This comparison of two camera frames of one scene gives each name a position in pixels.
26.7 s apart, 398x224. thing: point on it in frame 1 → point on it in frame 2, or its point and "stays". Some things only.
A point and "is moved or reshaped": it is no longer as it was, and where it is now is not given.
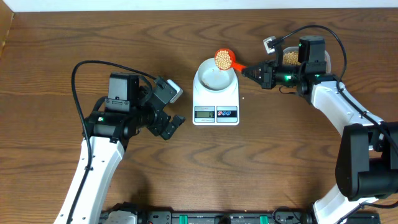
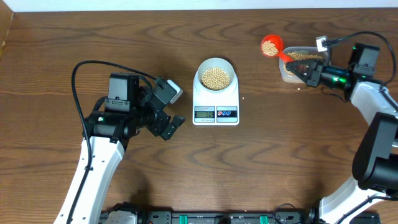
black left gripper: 157,127 stays
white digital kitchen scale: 216,107 stays
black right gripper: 267,79 → 316,66
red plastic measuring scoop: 236,66 is moved or reshaped
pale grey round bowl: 211,77 stays
